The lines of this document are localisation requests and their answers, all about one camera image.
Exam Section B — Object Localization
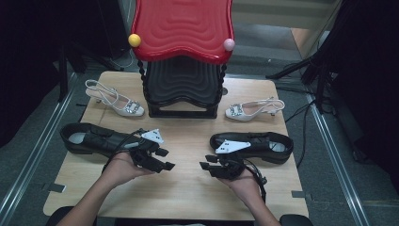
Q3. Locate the black leather shoe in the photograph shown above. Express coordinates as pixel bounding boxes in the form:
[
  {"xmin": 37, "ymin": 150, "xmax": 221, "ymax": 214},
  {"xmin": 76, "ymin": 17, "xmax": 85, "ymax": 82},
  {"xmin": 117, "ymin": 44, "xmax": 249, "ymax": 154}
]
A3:
[
  {"xmin": 209, "ymin": 131, "xmax": 295, "ymax": 165},
  {"xmin": 59, "ymin": 121, "xmax": 142, "ymax": 158}
]

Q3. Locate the person's left hand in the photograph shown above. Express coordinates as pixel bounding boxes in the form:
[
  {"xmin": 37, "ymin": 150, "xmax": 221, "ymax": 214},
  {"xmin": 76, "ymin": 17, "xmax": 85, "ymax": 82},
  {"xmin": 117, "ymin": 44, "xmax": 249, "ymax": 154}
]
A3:
[{"xmin": 102, "ymin": 152, "xmax": 156, "ymax": 189}]

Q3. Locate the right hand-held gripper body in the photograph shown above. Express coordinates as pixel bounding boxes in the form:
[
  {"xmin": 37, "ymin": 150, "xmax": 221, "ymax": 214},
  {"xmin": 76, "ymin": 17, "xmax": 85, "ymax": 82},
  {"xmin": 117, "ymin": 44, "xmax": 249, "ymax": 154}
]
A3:
[{"xmin": 215, "ymin": 139, "xmax": 251, "ymax": 181}]

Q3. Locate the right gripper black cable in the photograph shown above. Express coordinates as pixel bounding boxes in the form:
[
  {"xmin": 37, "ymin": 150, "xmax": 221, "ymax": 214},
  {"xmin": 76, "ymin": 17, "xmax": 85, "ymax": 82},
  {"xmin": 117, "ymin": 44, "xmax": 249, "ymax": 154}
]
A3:
[{"xmin": 244, "ymin": 158, "xmax": 268, "ymax": 203}]

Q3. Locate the grey tape strip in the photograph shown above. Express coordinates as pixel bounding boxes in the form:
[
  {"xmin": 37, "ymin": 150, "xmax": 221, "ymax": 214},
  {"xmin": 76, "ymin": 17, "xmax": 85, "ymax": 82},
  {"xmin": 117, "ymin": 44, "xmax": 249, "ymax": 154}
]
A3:
[
  {"xmin": 41, "ymin": 183, "xmax": 67, "ymax": 193},
  {"xmin": 291, "ymin": 190, "xmax": 313, "ymax": 201}
]

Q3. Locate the person's right hand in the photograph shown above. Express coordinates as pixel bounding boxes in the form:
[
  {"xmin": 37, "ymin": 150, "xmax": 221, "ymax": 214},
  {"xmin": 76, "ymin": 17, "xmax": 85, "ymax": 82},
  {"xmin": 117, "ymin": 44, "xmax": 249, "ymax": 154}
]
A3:
[{"xmin": 225, "ymin": 172, "xmax": 263, "ymax": 206}]

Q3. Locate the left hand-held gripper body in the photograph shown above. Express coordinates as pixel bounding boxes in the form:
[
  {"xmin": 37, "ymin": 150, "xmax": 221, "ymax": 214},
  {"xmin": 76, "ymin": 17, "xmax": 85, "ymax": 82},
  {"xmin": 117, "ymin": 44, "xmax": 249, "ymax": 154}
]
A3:
[{"xmin": 125, "ymin": 128, "xmax": 165, "ymax": 168}]

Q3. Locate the dark curtain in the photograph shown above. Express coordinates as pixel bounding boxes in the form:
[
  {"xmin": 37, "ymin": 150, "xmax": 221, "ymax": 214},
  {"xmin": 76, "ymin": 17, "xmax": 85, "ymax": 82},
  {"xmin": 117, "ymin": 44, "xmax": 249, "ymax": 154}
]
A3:
[
  {"xmin": 0, "ymin": 0, "xmax": 126, "ymax": 149},
  {"xmin": 313, "ymin": 0, "xmax": 399, "ymax": 189}
]

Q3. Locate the black floor cable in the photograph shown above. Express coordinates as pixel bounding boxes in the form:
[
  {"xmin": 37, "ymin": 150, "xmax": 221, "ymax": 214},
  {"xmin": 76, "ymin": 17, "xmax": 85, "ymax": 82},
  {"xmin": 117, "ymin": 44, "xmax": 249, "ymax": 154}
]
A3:
[{"xmin": 283, "ymin": 100, "xmax": 314, "ymax": 169}]

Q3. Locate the black tripod stand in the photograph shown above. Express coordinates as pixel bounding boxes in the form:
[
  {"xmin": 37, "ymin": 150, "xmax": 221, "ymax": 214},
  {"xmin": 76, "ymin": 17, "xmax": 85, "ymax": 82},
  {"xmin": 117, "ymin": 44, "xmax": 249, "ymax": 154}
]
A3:
[{"xmin": 265, "ymin": 46, "xmax": 333, "ymax": 114}]

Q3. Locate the metal floor rail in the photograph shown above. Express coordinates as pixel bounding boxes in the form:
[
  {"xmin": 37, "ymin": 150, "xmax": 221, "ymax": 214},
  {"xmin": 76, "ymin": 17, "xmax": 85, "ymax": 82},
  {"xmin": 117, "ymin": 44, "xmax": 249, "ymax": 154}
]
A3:
[
  {"xmin": 0, "ymin": 73, "xmax": 78, "ymax": 220},
  {"xmin": 305, "ymin": 93, "xmax": 371, "ymax": 226}
]

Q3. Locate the red and black shoe rack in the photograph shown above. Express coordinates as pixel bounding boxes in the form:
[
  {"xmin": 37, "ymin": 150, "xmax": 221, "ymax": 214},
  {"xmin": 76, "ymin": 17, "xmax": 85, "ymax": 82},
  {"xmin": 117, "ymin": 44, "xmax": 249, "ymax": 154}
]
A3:
[{"xmin": 127, "ymin": 0, "xmax": 236, "ymax": 120}]

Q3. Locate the white slingback heel shoe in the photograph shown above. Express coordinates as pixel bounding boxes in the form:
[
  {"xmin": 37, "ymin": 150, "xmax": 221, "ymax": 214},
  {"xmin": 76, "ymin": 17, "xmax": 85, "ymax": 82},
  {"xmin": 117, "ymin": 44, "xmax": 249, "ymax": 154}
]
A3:
[
  {"xmin": 85, "ymin": 79, "xmax": 146, "ymax": 118},
  {"xmin": 225, "ymin": 97, "xmax": 286, "ymax": 122}
]

